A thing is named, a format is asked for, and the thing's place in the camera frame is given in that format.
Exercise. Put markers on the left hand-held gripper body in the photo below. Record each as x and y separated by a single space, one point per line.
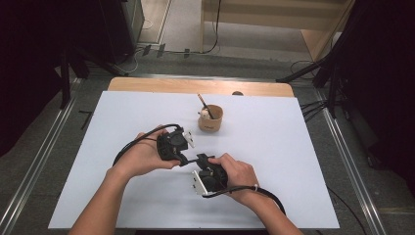
171 145

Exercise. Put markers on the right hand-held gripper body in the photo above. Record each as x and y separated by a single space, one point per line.
212 179

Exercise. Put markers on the thin black brush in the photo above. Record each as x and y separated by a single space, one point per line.
193 160

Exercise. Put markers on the tan pen holder cup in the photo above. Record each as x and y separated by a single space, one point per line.
212 125

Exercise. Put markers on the teal brush with gold ferrule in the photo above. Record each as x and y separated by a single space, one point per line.
205 106

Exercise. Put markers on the person's right hand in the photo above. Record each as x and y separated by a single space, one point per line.
241 178

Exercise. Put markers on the person's left hand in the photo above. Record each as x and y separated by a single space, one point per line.
140 156

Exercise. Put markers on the small white toy figure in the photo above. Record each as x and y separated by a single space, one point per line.
205 114

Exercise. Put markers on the white table cover sheet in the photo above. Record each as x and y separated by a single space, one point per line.
261 163

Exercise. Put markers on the wooden table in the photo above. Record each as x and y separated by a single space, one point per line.
195 86

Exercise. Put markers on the dark cabinet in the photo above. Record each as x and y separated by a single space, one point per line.
120 29

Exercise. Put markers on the light wooden desk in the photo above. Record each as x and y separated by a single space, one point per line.
261 13

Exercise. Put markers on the black curtain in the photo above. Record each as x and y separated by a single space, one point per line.
385 81
32 65

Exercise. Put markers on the metal floor rail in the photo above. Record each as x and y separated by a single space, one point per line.
36 163
352 169

